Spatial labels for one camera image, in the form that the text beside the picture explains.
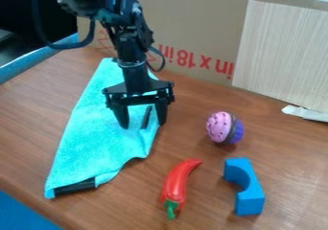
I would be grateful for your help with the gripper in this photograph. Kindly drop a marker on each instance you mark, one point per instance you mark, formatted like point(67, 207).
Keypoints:
point(137, 85)

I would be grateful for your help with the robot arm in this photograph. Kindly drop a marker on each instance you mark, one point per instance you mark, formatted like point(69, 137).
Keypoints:
point(124, 23)

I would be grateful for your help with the teal cloth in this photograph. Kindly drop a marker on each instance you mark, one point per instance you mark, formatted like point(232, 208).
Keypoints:
point(100, 131)

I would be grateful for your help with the red toy pepper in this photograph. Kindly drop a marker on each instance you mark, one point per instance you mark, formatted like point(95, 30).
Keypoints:
point(178, 186)

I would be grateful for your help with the pink and purple toy cupcake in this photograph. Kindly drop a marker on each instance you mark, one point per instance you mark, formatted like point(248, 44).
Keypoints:
point(224, 127)

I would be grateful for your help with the cardboard box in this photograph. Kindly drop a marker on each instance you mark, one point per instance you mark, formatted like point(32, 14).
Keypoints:
point(200, 29)

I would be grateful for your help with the blue arch block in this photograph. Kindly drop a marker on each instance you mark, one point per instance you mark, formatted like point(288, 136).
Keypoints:
point(244, 186)

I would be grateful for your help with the wooden board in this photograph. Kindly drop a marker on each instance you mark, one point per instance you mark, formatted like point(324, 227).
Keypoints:
point(284, 53)

